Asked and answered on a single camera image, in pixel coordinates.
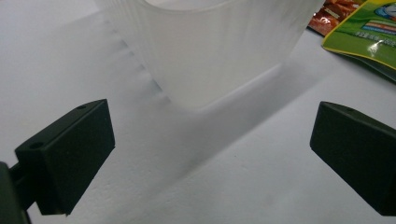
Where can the green and red snack pouch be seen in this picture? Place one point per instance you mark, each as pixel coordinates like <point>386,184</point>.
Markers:
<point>325,20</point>

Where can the yellow spout pouch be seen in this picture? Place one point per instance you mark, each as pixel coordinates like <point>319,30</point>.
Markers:
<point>369,40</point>

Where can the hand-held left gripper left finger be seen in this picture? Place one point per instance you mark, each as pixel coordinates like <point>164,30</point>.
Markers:
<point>71,155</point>

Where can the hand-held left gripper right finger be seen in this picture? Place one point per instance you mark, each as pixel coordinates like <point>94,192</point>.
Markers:
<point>358,155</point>

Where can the clear plastic storage container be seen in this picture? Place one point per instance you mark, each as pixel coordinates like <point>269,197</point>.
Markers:
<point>202,53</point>

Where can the white table mat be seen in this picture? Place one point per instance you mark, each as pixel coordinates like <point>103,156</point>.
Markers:
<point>249,174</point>

